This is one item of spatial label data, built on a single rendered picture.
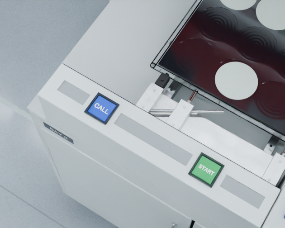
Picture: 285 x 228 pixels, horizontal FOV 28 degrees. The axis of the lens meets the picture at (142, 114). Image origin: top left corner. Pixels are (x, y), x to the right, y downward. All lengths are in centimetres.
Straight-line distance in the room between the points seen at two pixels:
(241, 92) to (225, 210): 30
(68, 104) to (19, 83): 115
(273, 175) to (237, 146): 11
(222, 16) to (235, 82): 19
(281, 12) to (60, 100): 59
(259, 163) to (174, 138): 21
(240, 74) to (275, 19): 18
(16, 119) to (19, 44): 35
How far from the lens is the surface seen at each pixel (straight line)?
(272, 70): 138
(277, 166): 127
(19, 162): 225
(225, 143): 130
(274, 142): 136
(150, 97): 130
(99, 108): 123
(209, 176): 118
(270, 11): 147
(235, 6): 146
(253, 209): 118
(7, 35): 251
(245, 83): 135
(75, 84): 126
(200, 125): 131
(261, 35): 142
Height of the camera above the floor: 208
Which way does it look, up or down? 66 degrees down
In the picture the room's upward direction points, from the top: 1 degrees clockwise
